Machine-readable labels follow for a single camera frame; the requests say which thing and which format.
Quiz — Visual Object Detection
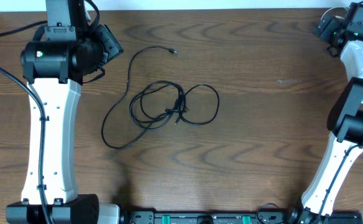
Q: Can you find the black cable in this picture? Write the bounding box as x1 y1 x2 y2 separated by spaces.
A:
101 45 221 150

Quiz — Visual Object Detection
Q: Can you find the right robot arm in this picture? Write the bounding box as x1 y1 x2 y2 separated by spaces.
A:
283 1 363 223

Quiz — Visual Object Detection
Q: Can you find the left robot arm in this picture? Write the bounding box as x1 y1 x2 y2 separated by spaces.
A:
6 1 122 223

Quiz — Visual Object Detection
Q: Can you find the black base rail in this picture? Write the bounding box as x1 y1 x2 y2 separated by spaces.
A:
119 210 363 224

